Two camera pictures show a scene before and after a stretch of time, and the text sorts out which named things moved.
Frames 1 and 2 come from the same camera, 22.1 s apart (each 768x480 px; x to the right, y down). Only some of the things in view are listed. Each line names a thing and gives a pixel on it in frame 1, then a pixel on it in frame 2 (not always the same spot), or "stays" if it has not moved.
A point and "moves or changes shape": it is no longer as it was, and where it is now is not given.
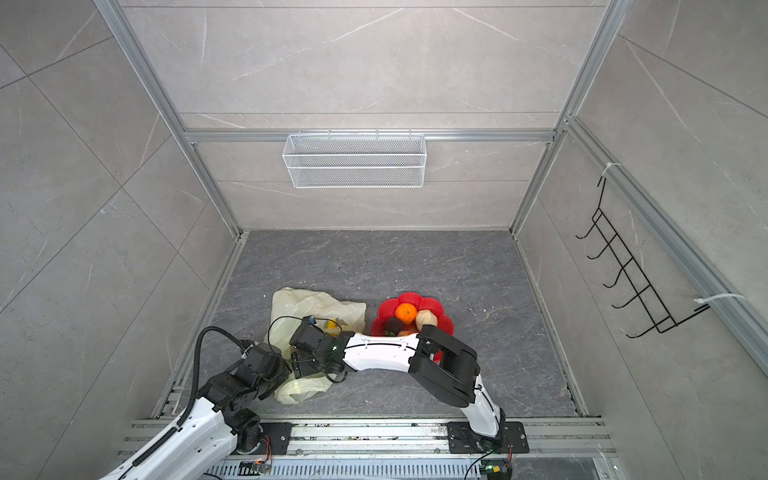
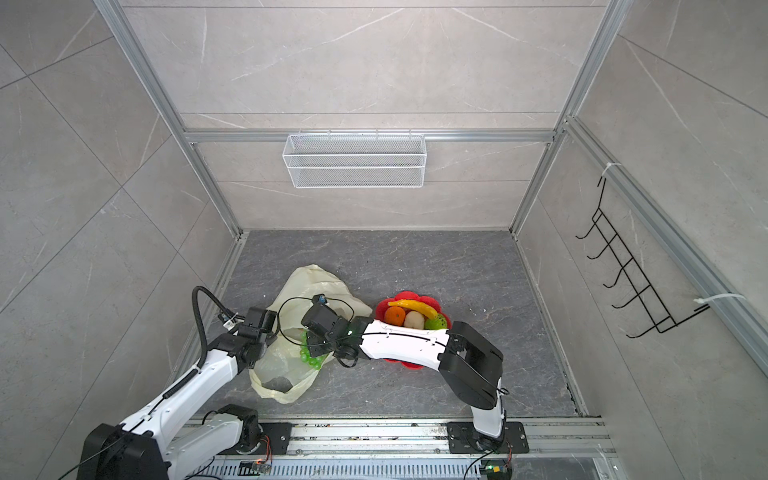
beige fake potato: [425, 317] moves or changes shape
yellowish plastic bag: [291, 306] moves or changes shape
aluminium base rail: [429, 437] stays
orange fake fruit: [406, 312] moves or changes shape
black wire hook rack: [657, 310] stays
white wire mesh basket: [354, 161] stays
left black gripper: [284, 368] → [272, 338]
